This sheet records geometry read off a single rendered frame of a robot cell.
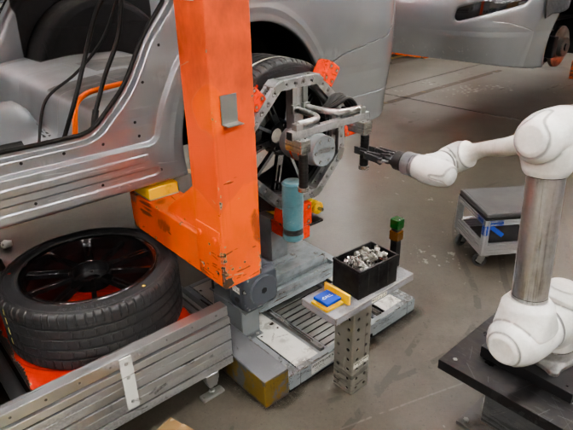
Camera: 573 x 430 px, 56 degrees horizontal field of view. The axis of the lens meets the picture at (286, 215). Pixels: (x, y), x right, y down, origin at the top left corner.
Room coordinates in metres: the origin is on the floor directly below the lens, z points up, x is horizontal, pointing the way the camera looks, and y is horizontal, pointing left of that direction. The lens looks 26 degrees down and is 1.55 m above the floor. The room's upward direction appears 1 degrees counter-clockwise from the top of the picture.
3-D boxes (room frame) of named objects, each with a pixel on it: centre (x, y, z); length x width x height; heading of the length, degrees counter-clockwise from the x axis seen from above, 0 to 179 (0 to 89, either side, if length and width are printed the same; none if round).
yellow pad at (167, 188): (2.05, 0.54, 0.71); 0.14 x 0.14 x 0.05; 41
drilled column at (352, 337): (1.65, -0.24, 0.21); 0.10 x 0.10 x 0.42; 41
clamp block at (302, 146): (1.89, -0.05, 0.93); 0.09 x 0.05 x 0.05; 41
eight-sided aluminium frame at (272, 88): (2.15, -0.04, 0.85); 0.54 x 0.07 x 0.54; 131
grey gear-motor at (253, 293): (2.00, 0.23, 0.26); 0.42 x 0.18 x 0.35; 41
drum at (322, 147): (2.10, -0.09, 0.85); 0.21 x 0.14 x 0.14; 41
